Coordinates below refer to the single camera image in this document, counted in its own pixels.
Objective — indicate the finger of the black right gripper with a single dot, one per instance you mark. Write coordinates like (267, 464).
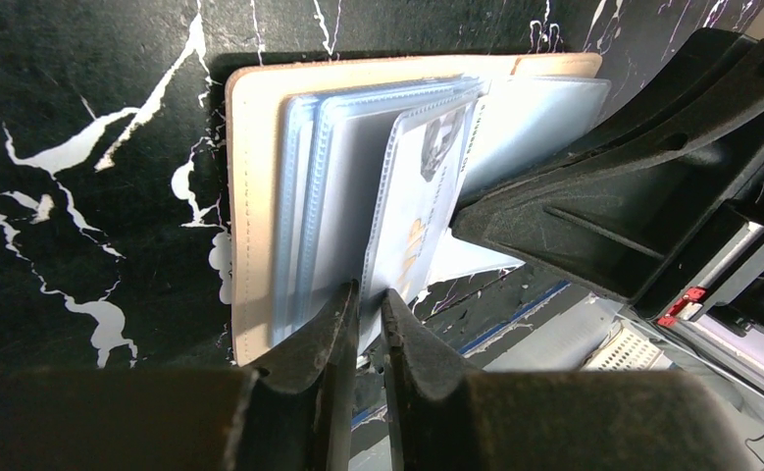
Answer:
(665, 195)

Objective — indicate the beige leather card holder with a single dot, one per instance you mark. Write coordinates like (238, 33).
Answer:
(254, 103)

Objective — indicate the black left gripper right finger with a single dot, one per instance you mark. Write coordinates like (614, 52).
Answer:
(447, 414)

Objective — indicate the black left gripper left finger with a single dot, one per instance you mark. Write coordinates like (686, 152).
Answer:
(289, 409)

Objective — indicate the white VIP diamond card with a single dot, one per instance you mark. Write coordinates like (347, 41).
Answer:
(422, 174)

